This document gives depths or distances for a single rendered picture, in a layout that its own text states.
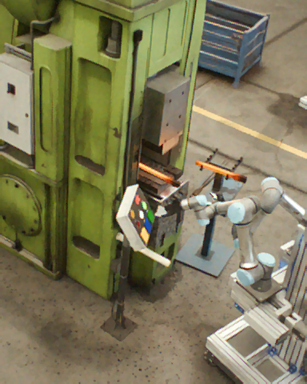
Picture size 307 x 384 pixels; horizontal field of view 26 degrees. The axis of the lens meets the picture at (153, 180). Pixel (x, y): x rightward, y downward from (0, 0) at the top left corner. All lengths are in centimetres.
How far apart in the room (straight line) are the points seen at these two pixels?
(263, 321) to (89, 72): 191
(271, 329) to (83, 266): 166
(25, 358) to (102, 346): 55
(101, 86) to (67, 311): 180
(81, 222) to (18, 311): 82
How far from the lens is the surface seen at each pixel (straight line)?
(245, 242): 404
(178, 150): 510
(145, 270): 521
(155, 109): 436
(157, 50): 431
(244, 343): 483
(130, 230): 418
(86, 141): 459
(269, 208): 435
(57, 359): 486
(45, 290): 530
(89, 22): 414
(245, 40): 813
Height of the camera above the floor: 379
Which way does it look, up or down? 36 degrees down
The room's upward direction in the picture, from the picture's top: 6 degrees clockwise
